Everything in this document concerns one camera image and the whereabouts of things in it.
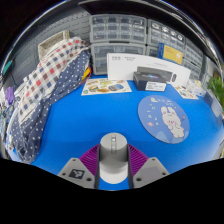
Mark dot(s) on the white woven basket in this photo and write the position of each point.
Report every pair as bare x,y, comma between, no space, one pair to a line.
50,41

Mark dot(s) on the green potted plant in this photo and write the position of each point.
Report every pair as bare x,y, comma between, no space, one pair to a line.
216,88

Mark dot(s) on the small sticker sheet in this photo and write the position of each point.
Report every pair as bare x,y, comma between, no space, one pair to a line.
185,92

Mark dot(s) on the clear plastic container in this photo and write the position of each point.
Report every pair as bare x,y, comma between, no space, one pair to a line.
196,88

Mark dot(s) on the large food sticker sheet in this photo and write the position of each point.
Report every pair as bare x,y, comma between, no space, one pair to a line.
105,86

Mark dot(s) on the red blue checkered cloth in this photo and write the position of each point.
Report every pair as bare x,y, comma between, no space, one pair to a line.
43,75

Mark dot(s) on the navy polka dot cloth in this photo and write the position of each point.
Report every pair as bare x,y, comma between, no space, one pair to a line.
30,133

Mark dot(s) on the long white keyboard box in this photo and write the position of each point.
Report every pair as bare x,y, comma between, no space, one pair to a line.
121,66

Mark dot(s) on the round blue rabbit mouse pad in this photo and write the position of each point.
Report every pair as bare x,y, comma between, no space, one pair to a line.
160,116

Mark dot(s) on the grey computer mouse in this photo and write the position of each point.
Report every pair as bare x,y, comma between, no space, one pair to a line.
113,160

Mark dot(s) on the blue and yellow box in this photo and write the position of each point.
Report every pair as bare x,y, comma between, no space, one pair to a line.
170,54

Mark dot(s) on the small purple object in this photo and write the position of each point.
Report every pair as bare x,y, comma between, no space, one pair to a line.
9,95

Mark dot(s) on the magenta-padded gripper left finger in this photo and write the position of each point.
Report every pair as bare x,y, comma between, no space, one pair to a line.
85,166

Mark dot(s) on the small black box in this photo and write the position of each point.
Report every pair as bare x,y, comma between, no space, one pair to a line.
143,81

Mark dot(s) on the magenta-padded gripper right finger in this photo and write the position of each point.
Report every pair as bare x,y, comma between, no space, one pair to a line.
143,168

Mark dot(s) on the yellow object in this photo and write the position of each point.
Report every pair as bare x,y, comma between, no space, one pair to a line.
86,73

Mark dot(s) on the grey large-drawer cabinet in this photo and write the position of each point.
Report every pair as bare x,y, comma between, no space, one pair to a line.
99,58

